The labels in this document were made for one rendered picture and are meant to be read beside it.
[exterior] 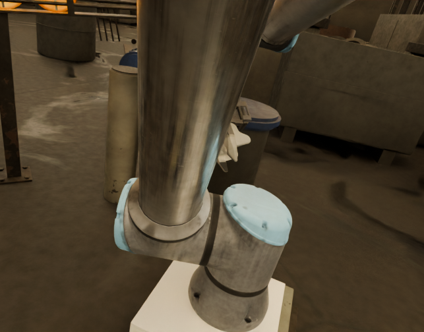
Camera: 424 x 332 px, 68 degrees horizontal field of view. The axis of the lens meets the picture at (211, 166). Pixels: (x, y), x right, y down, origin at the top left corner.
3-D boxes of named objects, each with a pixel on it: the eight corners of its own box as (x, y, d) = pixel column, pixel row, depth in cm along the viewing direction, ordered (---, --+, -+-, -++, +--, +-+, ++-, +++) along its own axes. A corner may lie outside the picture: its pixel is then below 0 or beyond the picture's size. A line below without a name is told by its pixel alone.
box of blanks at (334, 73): (265, 138, 231) (298, 24, 198) (264, 109, 306) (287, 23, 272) (405, 170, 227) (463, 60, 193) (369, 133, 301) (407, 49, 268)
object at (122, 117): (97, 196, 128) (101, 66, 105) (116, 185, 138) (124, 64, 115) (121, 207, 124) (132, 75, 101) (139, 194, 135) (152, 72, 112)
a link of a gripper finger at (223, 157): (245, 170, 70) (238, 132, 73) (221, 171, 68) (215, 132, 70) (238, 174, 73) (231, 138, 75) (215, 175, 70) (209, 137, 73)
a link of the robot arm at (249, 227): (276, 298, 64) (307, 231, 57) (194, 284, 63) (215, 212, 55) (266, 248, 78) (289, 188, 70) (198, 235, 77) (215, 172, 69)
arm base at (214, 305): (272, 286, 81) (285, 257, 77) (256, 348, 64) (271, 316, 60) (206, 255, 85) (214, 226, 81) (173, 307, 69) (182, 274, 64)
